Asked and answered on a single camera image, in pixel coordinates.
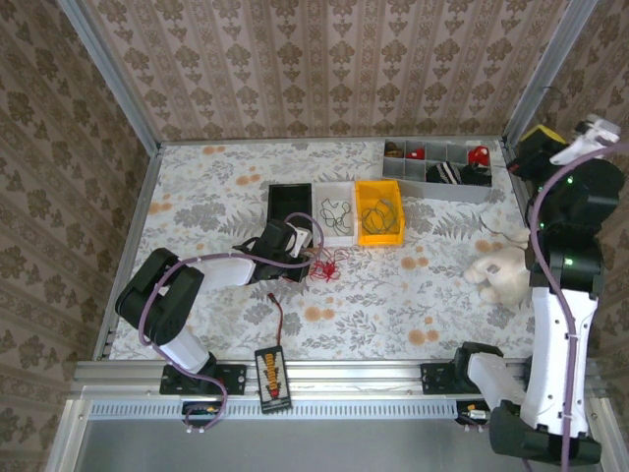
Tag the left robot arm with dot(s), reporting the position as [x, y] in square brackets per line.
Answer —
[221, 273]

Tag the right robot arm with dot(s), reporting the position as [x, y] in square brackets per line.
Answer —
[560, 344]

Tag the black plastic bin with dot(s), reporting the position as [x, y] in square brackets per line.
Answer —
[290, 201]

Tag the red and white small item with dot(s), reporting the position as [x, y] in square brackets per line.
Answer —
[479, 155]

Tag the white plastic bin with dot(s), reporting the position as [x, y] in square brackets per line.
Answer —
[334, 189]

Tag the floral patterned tablecloth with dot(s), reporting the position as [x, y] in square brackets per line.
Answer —
[373, 305]

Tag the black striped fabric item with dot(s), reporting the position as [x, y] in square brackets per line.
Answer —
[444, 173]

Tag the yellow plastic bin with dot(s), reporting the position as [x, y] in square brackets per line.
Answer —
[378, 189]

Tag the grey compartment organizer tray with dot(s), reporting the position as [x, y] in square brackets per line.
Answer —
[442, 189]

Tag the black circuit board with labels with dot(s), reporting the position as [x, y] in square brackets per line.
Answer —
[272, 378]

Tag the white plush toy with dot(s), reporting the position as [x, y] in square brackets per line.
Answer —
[506, 277]

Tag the small brown item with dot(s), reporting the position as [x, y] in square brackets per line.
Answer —
[393, 147]

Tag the aluminium frame post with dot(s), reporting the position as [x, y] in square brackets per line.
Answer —
[113, 83]
[540, 74]

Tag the aluminium front rail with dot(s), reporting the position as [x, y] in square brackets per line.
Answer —
[344, 371]

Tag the aluminium side rail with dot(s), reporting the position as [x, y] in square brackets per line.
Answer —
[130, 246]

